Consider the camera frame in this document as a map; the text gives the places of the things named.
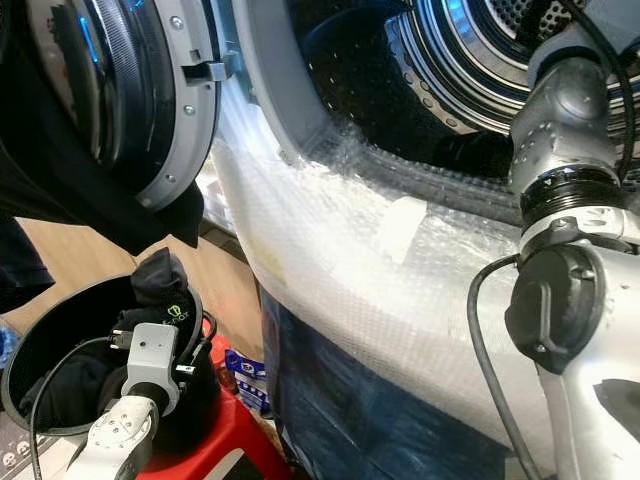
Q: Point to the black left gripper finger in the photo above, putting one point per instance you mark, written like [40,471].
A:
[160,285]

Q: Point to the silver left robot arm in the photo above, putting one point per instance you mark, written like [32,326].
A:
[110,440]

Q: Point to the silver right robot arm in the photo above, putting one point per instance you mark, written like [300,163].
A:
[565,120]

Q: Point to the black clothes pile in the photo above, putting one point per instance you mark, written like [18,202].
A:
[75,385]

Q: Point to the bubble-wrapped washing machine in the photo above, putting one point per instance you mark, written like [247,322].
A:
[360,260]

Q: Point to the blue and white package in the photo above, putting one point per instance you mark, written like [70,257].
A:
[248,378]

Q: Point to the red plastic stool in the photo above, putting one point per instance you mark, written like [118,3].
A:
[240,445]

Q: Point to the black round bin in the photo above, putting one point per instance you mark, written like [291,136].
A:
[30,345]

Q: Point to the round grey washer door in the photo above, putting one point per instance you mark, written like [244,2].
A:
[170,130]

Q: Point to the blue plastic bag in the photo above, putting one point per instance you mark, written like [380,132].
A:
[8,345]

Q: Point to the blue woven tarp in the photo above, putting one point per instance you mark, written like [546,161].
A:
[380,420]

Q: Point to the white power strip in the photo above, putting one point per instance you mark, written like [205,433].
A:
[12,465]

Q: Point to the white tape strip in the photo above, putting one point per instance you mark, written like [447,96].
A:
[400,230]

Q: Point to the steel washer drum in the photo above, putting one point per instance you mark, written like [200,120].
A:
[460,60]

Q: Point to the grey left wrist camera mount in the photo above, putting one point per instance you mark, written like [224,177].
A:
[152,355]

